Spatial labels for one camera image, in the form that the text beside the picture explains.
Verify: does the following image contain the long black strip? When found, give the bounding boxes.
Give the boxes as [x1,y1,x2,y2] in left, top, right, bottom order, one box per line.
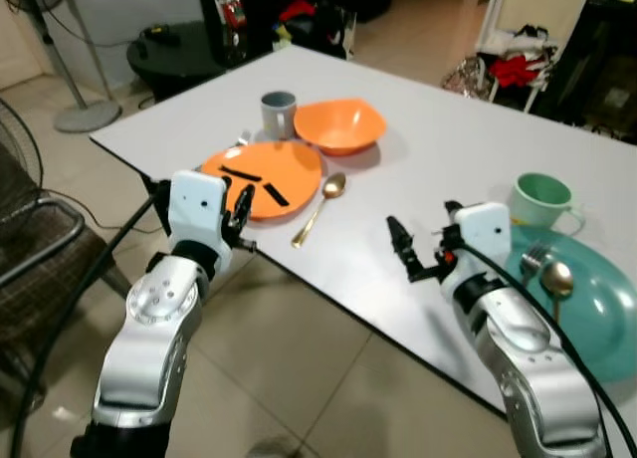
[220,165,263,184]

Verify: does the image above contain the short black strip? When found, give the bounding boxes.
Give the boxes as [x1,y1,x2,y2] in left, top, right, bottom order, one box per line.
[261,181,292,208]

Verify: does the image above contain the orange plastic plate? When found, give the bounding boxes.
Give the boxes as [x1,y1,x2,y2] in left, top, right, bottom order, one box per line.
[200,139,326,222]

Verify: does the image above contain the pale green mug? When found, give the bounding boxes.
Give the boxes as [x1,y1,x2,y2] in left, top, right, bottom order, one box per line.
[511,172,587,236]

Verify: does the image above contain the gold spoon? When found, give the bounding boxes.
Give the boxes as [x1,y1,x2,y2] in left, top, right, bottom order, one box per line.
[291,172,347,249]
[538,259,576,326]

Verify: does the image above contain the grey cup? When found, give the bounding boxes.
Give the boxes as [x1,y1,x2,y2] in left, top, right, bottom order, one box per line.
[261,91,299,141]

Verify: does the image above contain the orange plastic bowl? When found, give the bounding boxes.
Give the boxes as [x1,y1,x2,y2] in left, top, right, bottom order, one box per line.
[293,98,388,157]

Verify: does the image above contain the silver foil bag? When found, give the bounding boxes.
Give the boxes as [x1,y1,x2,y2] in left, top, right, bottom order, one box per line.
[442,57,490,100]

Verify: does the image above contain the black round side table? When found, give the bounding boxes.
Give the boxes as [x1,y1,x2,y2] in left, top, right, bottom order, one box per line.
[126,24,236,103]

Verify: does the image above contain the red cloth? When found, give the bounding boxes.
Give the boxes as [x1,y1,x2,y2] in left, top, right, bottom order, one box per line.
[489,54,544,90]

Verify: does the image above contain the teal plate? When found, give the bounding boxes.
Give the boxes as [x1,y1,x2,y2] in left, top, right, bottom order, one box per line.
[503,226,637,384]

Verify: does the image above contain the white clothes rack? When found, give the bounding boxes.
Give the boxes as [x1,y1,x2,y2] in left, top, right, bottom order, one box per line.
[475,0,598,114]

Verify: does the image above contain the black bag with red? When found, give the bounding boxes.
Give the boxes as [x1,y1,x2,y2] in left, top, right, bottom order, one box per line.
[273,0,358,61]

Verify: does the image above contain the dark wicker chair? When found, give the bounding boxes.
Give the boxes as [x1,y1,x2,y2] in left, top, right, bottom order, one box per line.
[0,144,132,389]

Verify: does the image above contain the black cabinet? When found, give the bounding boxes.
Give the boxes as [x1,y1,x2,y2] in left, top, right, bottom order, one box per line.
[542,0,637,142]

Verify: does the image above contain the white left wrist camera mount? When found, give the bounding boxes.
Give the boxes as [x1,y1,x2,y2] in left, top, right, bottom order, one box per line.
[166,170,233,252]

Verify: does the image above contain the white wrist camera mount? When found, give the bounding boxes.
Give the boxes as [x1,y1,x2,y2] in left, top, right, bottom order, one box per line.
[166,170,233,252]
[453,203,513,279]

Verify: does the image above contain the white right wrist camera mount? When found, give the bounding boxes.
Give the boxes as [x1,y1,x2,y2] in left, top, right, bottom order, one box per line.
[453,203,513,279]

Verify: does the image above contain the grey pedestal fan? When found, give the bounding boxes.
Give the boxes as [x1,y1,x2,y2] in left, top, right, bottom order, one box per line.
[0,0,123,134]

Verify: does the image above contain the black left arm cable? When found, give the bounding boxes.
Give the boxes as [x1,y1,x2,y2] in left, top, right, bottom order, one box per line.
[8,179,172,458]

